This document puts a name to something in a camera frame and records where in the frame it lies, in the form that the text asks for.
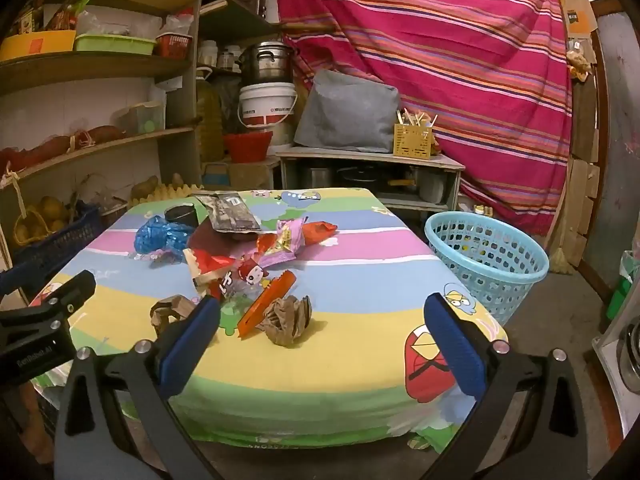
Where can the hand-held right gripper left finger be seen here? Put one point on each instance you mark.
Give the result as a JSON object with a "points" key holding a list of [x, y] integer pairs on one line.
{"points": [[192, 341]]}

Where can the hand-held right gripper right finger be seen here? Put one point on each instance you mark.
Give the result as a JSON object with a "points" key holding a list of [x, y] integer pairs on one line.
{"points": [[455, 341]]}

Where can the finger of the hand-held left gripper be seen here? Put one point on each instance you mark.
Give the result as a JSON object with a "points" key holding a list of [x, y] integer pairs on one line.
{"points": [[60, 300]]}

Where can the long orange stick wrapper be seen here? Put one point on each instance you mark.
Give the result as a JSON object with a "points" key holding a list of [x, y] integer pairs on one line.
{"points": [[261, 305]]}

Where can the red and white wrapper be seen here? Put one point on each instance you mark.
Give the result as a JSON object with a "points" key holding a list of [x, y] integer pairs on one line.
{"points": [[212, 265]]}

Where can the red cartoon snack wrapper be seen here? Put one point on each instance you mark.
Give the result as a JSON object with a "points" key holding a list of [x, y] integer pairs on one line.
{"points": [[247, 273]]}

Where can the light blue plastic basket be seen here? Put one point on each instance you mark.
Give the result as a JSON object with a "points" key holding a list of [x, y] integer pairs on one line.
{"points": [[520, 280]]}

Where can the dark red packet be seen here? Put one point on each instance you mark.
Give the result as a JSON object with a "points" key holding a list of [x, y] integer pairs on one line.
{"points": [[210, 241]]}

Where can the blue plastic bag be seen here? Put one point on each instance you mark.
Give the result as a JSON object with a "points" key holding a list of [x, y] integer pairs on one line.
{"points": [[160, 237]]}

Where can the black plastic cup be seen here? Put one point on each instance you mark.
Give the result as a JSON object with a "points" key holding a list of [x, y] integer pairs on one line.
{"points": [[180, 214]]}

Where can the pink snack wrapper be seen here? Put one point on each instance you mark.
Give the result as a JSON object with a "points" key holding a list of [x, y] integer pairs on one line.
{"points": [[287, 241]]}

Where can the orange plastic wrapper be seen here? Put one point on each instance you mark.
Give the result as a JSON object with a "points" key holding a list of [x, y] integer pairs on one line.
{"points": [[317, 232]]}

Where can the dark blue plastic crate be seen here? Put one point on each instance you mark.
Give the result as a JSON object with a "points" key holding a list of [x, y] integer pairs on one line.
{"points": [[60, 242]]}

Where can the pile of oranges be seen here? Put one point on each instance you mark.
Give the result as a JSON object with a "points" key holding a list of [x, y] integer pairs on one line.
{"points": [[42, 215]]}

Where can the striped cartoon tablecloth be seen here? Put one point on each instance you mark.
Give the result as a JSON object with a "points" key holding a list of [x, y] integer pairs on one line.
{"points": [[350, 280]]}

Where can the large potato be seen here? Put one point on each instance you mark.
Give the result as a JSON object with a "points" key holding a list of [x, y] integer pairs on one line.
{"points": [[145, 187]]}

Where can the stack of yellow egg trays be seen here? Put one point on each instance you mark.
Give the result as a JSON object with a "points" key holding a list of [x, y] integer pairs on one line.
{"points": [[170, 195]]}

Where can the red net bag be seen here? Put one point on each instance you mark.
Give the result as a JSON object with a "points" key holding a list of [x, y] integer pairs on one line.
{"points": [[50, 147]]}

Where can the white container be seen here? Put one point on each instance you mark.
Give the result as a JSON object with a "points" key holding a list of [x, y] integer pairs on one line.
{"points": [[431, 189]]}

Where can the small potato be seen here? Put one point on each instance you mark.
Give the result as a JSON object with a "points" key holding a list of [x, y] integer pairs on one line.
{"points": [[177, 180]]}

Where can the cardboard box with blue print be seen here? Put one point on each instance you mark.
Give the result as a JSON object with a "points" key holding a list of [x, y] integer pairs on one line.
{"points": [[240, 176]]}

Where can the steel bowl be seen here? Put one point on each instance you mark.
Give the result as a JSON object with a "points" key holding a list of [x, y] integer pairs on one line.
{"points": [[631, 352]]}

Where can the black pan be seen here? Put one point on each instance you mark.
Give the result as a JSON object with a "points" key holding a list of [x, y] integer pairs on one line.
{"points": [[357, 176]]}

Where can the clear plastic box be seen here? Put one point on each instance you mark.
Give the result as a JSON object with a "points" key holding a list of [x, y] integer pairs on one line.
{"points": [[142, 119]]}

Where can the red plastic basin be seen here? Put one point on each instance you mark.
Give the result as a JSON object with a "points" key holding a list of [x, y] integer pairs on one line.
{"points": [[247, 146]]}

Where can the low wooden cabinet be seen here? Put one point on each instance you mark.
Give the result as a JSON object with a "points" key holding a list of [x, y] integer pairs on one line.
{"points": [[370, 156]]}

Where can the small steel pot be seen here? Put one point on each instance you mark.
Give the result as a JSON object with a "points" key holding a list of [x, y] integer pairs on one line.
{"points": [[316, 179]]}

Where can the yellow chopstick holder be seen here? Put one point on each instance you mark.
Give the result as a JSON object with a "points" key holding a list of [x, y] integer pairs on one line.
{"points": [[412, 141]]}

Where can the yellow oil jug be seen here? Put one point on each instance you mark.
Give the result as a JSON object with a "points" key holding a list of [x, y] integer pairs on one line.
{"points": [[209, 120]]}

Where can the bunch of chopsticks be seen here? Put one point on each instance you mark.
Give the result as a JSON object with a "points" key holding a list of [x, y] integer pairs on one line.
{"points": [[417, 117]]}

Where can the wooden shelf unit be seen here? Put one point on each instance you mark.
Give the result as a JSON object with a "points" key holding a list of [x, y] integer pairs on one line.
{"points": [[100, 67]]}

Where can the white plastic bucket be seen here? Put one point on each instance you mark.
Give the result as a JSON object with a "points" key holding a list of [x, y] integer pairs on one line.
{"points": [[265, 105]]}

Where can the grey cushion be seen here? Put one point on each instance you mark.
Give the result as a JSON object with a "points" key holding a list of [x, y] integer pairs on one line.
{"points": [[345, 110]]}

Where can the yellow plastic container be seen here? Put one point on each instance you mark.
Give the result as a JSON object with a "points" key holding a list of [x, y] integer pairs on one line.
{"points": [[35, 45]]}

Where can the green plastic tray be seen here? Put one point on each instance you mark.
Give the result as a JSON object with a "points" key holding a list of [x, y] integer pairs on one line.
{"points": [[115, 44]]}

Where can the small red basket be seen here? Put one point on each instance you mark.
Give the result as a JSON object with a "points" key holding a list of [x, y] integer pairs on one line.
{"points": [[174, 45]]}

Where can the pink striped hanging cloth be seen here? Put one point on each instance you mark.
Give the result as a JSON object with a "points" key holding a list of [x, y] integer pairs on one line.
{"points": [[450, 60]]}

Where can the large steel pot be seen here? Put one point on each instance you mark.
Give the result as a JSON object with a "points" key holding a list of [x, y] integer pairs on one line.
{"points": [[270, 62]]}

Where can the cardboard wall pieces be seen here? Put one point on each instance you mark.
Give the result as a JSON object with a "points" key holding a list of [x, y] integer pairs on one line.
{"points": [[580, 10]]}

